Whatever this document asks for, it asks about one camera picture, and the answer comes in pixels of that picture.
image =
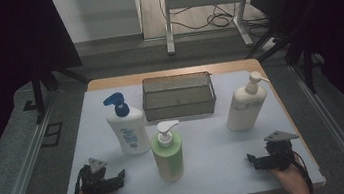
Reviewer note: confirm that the metal mesh basket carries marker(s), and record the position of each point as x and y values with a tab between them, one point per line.
178	97

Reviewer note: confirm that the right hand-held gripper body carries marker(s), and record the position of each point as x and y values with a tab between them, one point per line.
280	155

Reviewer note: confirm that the white power strip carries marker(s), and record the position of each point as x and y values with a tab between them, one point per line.
269	44

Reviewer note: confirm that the white cabinet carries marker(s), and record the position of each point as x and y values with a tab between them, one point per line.
99	16

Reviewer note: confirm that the aluminium rail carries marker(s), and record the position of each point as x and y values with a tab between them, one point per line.
335	129
25	173

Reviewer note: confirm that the person's right hand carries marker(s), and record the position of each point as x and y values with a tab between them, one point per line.
294	183

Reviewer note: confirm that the white bottle with blue pump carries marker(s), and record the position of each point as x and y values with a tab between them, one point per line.
129	129

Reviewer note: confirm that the black stand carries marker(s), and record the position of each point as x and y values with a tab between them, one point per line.
306	62
38	94

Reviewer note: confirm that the green pump bottle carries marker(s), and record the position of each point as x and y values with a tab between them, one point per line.
168	158

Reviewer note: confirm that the cream pump bottle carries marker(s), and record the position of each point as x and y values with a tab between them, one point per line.
245	107

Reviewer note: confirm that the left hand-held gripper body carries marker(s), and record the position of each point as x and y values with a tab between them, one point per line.
95	182

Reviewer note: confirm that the white table mat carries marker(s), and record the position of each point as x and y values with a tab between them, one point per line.
209	166

